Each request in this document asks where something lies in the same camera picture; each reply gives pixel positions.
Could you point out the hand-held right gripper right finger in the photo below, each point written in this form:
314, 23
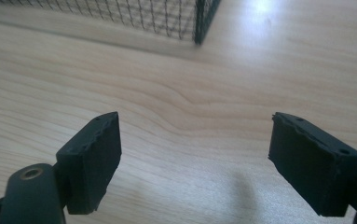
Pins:
316, 165

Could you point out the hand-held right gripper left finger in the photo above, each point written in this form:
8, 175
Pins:
89, 165

